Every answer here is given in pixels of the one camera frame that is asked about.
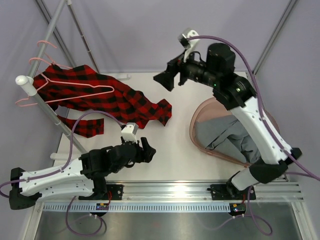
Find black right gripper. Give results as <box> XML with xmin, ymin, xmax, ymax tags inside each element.
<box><xmin>153</xmin><ymin>46</ymin><xmax>220</xmax><ymax>92</ymax></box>

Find grey shirt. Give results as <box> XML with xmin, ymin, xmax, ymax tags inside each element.
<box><xmin>195</xmin><ymin>115</ymin><xmax>261</xmax><ymax>164</ymax></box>

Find red black plaid shirt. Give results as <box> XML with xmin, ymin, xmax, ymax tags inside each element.
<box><xmin>33</xmin><ymin>65</ymin><xmax>172</xmax><ymax>129</ymax></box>

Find pink wire hanger front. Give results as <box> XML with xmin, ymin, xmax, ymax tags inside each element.
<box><xmin>15</xmin><ymin>73</ymin><xmax>115</xmax><ymax>107</ymax></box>

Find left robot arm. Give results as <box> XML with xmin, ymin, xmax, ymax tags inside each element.
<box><xmin>9</xmin><ymin>137</ymin><xmax>156</xmax><ymax>210</ymax></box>

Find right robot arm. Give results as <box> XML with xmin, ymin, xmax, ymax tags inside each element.
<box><xmin>153</xmin><ymin>43</ymin><xmax>302</xmax><ymax>199</ymax></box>

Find pink transparent plastic basket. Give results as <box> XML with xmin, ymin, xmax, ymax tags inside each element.
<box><xmin>188</xmin><ymin>97</ymin><xmax>280</xmax><ymax>168</ymax></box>

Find grey clothes rack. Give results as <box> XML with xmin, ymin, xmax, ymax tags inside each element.
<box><xmin>14</xmin><ymin>0</ymin><xmax>131</xmax><ymax>161</ymax></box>

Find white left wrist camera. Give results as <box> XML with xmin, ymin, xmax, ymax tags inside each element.
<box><xmin>121</xmin><ymin>122</ymin><xmax>139</xmax><ymax>143</ymax></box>

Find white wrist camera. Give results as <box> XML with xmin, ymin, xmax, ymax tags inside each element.
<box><xmin>121</xmin><ymin>122</ymin><xmax>139</xmax><ymax>143</ymax></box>
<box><xmin>178</xmin><ymin>28</ymin><xmax>199</xmax><ymax>62</ymax></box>

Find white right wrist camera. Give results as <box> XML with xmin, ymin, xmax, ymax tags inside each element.
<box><xmin>178</xmin><ymin>28</ymin><xmax>199</xmax><ymax>62</ymax></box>

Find aluminium mounting rail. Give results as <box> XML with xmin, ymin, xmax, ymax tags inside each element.
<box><xmin>38</xmin><ymin>181</ymin><xmax>304</xmax><ymax>202</ymax></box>

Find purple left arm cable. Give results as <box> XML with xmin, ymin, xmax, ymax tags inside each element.
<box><xmin>0</xmin><ymin>111</ymin><xmax>126</xmax><ymax>201</ymax></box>

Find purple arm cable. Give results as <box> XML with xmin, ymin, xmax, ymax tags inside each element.
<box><xmin>0</xmin><ymin>111</ymin><xmax>126</xmax><ymax>201</ymax></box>
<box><xmin>186</xmin><ymin>35</ymin><xmax>320</xmax><ymax>182</ymax></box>

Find white slotted cable duct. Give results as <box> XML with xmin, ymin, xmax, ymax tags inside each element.
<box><xmin>42</xmin><ymin>202</ymin><xmax>231</xmax><ymax>213</ymax></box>

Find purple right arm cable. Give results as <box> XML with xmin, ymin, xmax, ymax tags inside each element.
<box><xmin>186</xmin><ymin>35</ymin><xmax>320</xmax><ymax>182</ymax></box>

